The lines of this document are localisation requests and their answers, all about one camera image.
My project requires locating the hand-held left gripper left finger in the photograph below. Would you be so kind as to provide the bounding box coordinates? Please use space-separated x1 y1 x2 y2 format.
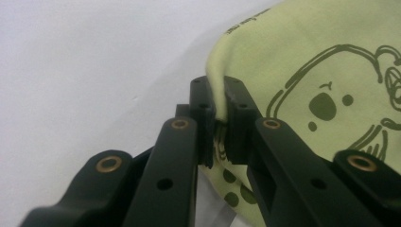
175 75 218 169

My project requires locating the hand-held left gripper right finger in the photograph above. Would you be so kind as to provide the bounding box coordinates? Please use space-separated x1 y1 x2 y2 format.
222 75 264 166

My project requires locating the green printed baby shirt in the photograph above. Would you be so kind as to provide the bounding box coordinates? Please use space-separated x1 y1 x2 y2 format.
195 0 401 227

